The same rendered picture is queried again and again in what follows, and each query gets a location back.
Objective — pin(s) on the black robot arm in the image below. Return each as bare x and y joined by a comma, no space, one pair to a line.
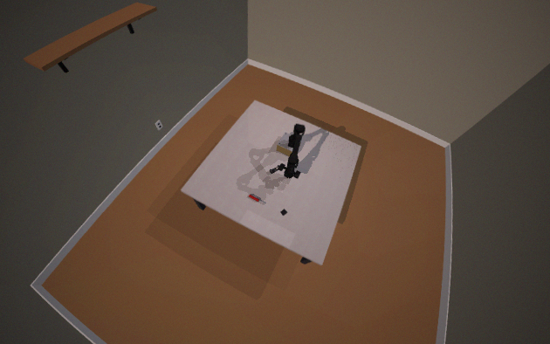
294,141

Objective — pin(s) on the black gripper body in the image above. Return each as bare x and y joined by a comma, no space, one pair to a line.
282,166

